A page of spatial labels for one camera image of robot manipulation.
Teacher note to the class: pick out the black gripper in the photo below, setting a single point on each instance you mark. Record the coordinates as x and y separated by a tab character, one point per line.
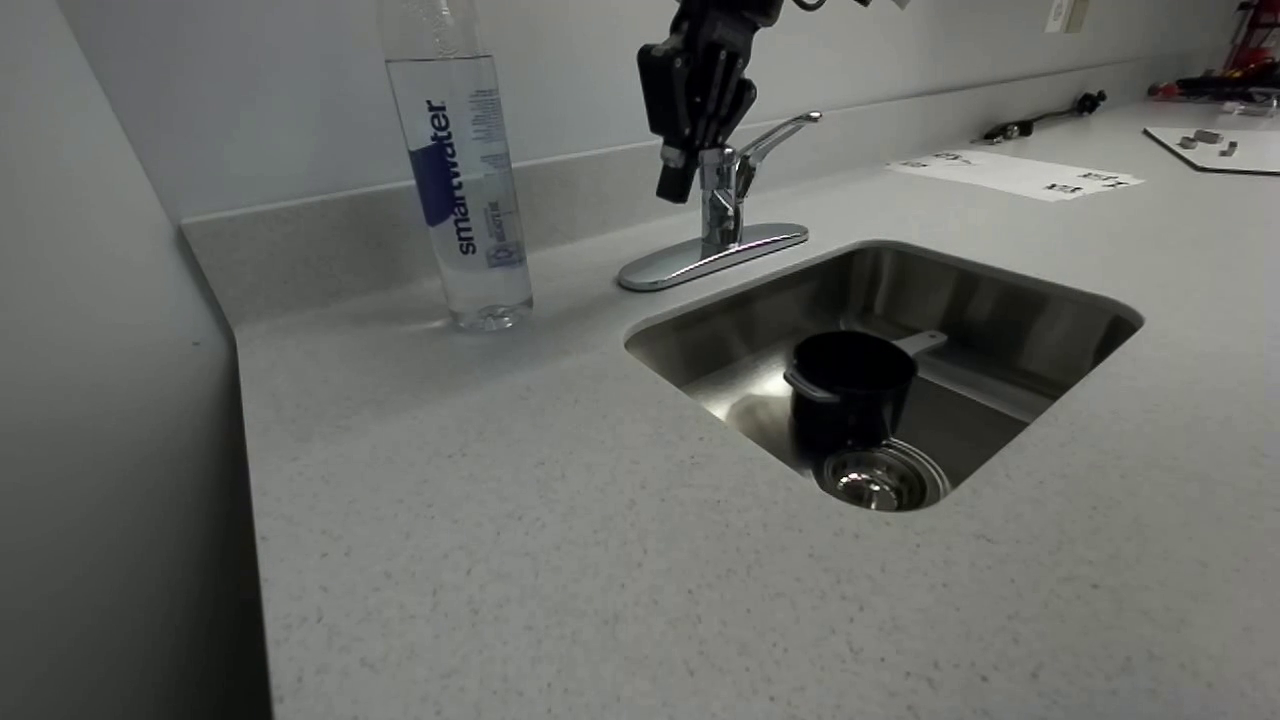
726	21

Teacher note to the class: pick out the clear smartwater plastic bottle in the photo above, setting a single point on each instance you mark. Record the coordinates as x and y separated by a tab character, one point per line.
463	174

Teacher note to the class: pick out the white printed paper sheet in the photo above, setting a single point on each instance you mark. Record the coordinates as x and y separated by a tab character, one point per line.
1015	174

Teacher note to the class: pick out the stainless steel sink basin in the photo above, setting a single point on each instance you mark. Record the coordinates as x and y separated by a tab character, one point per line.
1021	322

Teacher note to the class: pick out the grey countertop backsplash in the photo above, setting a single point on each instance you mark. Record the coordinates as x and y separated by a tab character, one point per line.
335	243

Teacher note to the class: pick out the metal sink drain strainer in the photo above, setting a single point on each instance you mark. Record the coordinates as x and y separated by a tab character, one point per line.
880	481

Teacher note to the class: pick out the small grey metal parts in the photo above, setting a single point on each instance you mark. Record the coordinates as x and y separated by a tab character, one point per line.
1201	139

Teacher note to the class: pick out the white board with dark edge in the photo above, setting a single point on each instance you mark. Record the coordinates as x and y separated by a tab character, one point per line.
1245	151

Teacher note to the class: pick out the red and black equipment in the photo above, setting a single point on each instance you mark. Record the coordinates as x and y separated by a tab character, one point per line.
1253	63

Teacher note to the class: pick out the chrome faucet base plate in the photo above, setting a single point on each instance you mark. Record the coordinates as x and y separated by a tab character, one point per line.
694	267

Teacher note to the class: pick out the white wall outlet plate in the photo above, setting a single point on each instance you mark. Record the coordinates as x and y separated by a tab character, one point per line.
1065	14

